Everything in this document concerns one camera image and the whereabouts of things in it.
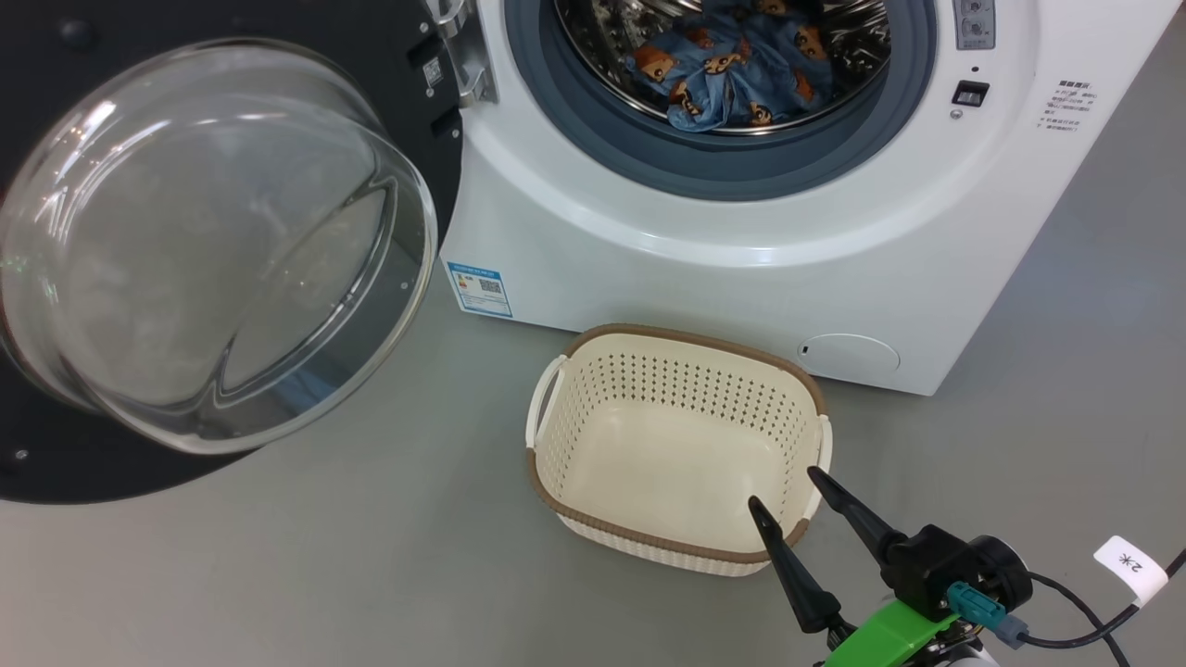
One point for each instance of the grey warning label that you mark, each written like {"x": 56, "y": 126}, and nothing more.
{"x": 975, "y": 23}

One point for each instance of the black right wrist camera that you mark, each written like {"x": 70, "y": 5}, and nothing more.
{"x": 945, "y": 565}

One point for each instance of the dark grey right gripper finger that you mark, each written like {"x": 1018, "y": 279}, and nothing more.
{"x": 797, "y": 574}
{"x": 852, "y": 514}

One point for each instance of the white front-load washing machine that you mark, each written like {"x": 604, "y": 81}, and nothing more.
{"x": 741, "y": 278}

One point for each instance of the black round glass door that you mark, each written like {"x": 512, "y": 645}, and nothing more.
{"x": 213, "y": 250}

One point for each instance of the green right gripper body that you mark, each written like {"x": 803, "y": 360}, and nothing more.
{"x": 889, "y": 639}

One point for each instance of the blue bear print garment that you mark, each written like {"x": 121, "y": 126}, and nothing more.
{"x": 713, "y": 88}

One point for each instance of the round drain filter cover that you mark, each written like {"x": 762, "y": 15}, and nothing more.
{"x": 848, "y": 355}

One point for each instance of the cream perforated laundry basket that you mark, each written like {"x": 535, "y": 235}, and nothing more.
{"x": 667, "y": 463}

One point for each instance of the black door latch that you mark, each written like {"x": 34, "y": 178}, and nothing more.
{"x": 971, "y": 94}

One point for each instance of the black text sticker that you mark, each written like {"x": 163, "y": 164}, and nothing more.
{"x": 1070, "y": 106}

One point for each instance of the blue energy label sticker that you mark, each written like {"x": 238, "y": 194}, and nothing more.
{"x": 480, "y": 289}

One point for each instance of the grey rubber door gasket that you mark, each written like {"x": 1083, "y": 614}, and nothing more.
{"x": 723, "y": 167}

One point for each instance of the metal door hinge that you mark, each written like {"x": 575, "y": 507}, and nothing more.
{"x": 468, "y": 56}

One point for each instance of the stainless steel drum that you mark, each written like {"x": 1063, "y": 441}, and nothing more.
{"x": 593, "y": 37}

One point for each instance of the blue cartoon garment cream print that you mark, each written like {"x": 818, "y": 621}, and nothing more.
{"x": 788, "y": 46}

